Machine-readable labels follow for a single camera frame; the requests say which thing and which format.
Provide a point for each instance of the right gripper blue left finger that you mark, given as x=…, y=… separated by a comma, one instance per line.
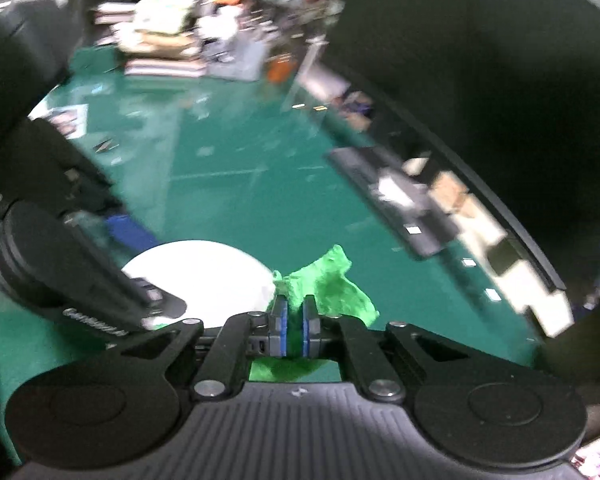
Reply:
x=278, y=327

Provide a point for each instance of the stack of books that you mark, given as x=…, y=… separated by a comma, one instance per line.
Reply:
x=146, y=54

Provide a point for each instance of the green cleaning cloth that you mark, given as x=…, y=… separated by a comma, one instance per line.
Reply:
x=326, y=280

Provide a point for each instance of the grey desk organizer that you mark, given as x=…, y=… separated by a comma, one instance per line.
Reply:
x=239, y=59

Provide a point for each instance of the small photo card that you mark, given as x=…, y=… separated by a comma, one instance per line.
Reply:
x=70, y=121

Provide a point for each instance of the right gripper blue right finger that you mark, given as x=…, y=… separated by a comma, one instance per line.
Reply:
x=311, y=328

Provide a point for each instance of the black curved monitor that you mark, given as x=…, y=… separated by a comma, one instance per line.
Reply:
x=512, y=88

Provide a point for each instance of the grey notepad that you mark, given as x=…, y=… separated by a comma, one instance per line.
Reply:
x=388, y=191

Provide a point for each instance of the orange jar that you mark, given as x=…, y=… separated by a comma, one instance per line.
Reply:
x=280, y=68

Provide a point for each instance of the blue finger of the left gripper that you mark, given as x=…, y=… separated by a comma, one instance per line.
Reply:
x=126, y=231

